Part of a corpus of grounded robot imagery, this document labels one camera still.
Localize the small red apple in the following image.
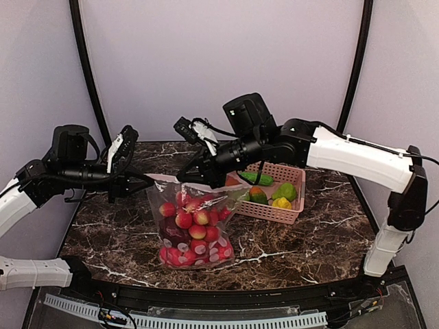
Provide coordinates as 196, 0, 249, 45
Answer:
193, 209, 209, 226
188, 225, 206, 240
158, 202, 176, 218
175, 211, 193, 230

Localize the yellow pepper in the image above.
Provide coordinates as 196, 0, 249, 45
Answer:
272, 197, 292, 210

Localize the right black frame post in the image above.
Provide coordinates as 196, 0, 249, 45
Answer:
336, 0, 374, 132

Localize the white slotted cable duct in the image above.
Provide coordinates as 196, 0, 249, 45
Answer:
44, 294, 328, 329

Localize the black front frame rail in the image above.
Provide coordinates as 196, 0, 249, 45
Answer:
61, 278, 378, 310

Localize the green orange mango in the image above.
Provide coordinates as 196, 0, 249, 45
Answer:
249, 186, 268, 205

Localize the green pear-like fruit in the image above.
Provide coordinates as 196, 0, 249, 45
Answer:
271, 182, 297, 202

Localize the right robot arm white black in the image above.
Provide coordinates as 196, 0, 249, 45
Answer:
174, 93, 430, 278

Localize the clear zip top bag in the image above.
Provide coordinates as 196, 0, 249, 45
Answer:
147, 174, 250, 269

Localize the left black frame post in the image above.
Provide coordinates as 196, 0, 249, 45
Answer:
69, 0, 110, 145

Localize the orange red mango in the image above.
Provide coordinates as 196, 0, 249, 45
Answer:
225, 175, 241, 186

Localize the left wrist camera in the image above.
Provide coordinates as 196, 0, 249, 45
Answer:
50, 125, 89, 162

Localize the black frame post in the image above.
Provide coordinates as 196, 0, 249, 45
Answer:
336, 0, 374, 132
69, 0, 110, 145

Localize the green apple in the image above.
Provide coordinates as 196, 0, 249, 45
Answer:
239, 190, 250, 202

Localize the pink plastic basket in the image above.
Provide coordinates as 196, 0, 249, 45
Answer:
222, 161, 307, 226

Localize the dark red round fruit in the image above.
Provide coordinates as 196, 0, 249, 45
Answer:
159, 217, 191, 252

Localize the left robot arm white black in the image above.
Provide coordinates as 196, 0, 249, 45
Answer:
1, 125, 154, 291

